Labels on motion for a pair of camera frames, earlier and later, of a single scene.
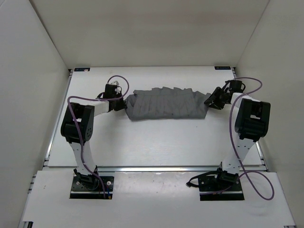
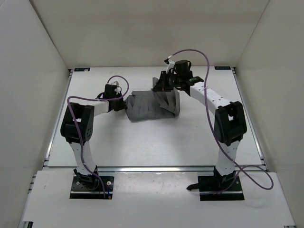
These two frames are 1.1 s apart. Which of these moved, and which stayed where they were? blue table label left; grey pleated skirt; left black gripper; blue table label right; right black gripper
Moved: grey pleated skirt; right black gripper
Stayed: blue table label right; left black gripper; blue table label left
